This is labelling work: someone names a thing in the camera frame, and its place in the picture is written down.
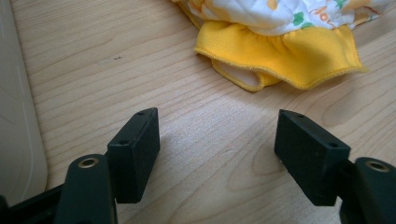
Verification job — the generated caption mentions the yellow and white printed garment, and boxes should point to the yellow and white printed garment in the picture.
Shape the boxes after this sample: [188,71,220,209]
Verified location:
[171,0,393,92]

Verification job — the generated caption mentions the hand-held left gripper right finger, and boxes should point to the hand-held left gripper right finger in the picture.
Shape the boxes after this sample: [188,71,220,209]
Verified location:
[274,108,396,224]

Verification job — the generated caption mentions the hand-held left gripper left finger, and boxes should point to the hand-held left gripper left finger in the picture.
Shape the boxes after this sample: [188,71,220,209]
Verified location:
[53,106,162,224]

